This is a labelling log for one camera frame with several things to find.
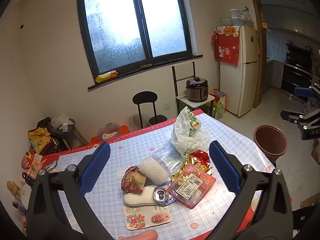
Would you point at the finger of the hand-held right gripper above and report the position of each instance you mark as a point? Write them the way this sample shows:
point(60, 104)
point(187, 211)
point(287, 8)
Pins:
point(303, 91)
point(290, 117)

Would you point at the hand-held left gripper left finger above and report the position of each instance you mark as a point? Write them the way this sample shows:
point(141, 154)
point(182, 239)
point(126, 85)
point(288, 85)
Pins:
point(96, 170)

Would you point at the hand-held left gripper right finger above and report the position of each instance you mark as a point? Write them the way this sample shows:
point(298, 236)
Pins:
point(222, 170)

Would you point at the brown trash bin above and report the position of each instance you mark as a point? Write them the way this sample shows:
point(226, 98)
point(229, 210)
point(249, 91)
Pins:
point(270, 142)

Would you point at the white slipper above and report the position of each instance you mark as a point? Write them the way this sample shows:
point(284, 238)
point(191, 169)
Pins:
point(138, 197)

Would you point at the person's left hand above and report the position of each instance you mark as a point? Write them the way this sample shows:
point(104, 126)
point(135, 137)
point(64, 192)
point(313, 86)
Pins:
point(142, 235)

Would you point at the red gold foil wrapper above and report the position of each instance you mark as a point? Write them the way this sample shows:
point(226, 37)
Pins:
point(198, 158)

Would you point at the black built-in oven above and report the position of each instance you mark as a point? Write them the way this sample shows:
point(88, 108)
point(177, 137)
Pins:
point(297, 65)

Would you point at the pink plastic food tray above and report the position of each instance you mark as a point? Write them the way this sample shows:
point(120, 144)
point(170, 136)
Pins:
point(191, 185)

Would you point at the brown paper wrapper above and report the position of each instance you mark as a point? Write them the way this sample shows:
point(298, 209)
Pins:
point(132, 180)

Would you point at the clear plastic container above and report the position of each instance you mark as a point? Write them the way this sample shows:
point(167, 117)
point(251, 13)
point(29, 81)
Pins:
point(108, 131)

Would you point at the grey waste bin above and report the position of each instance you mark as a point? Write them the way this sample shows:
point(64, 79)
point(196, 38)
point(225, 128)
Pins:
point(70, 137)

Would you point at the red stool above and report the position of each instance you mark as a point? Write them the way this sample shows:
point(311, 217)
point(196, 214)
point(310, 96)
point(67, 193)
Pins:
point(123, 131)

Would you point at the dark cloth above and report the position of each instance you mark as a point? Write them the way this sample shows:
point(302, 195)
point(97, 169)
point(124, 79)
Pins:
point(52, 146)

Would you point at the white green printed plastic bag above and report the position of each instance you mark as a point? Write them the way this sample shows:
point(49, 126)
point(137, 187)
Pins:
point(186, 132)

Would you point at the clear plastic packaging bag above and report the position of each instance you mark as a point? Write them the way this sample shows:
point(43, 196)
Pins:
point(168, 160)

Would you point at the white foam net sleeve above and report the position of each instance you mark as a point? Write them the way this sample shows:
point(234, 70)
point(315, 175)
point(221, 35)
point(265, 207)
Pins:
point(152, 171)

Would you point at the cream refrigerator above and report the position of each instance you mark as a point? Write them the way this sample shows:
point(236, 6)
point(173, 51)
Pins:
point(246, 80)

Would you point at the clear bin liner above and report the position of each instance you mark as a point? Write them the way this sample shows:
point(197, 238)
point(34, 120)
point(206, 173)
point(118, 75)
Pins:
point(60, 122)

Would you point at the yellow crumpled packet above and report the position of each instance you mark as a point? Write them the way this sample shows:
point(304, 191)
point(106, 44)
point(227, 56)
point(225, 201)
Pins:
point(38, 140)

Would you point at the floral card packaging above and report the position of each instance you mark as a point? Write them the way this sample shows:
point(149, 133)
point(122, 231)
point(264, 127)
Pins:
point(140, 218)

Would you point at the colourful box beside fridge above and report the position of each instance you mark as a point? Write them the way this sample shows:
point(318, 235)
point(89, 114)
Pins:
point(218, 103)

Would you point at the silver drink can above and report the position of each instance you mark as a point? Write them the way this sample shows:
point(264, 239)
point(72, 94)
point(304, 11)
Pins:
point(160, 195)

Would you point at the orange snack packet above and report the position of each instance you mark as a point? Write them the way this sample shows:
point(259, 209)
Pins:
point(28, 158)

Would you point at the small white topped cabinet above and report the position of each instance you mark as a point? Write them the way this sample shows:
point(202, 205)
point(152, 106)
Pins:
point(183, 101)

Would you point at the hanging door ornament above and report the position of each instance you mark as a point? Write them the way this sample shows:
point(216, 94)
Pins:
point(263, 20)

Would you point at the brown electric pressure cooker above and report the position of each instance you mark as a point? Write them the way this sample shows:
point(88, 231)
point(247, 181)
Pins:
point(197, 90)

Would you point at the black round chair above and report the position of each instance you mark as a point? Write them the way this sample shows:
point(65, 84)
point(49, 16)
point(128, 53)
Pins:
point(145, 98)

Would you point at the red printed cloth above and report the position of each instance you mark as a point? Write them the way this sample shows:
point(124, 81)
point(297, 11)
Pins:
point(226, 47)

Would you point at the clear crumpled plastic bag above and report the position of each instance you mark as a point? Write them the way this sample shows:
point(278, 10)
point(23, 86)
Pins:
point(247, 17)

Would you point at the yellow snack packet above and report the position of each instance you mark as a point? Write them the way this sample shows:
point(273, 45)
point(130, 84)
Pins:
point(106, 76)

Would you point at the white plastic tub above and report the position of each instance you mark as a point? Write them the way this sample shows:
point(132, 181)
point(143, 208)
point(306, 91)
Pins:
point(235, 17)

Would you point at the white bowl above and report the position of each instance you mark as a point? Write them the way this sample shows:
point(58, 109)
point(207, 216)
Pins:
point(225, 21)

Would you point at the black windowsill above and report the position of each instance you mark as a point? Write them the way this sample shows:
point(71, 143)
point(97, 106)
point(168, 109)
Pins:
point(150, 67)

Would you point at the black framed frosted window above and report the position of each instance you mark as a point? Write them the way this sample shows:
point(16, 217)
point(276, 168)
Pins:
point(130, 22)

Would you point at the wall socket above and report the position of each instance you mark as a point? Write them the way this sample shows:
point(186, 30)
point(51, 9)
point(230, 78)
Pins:
point(166, 106)

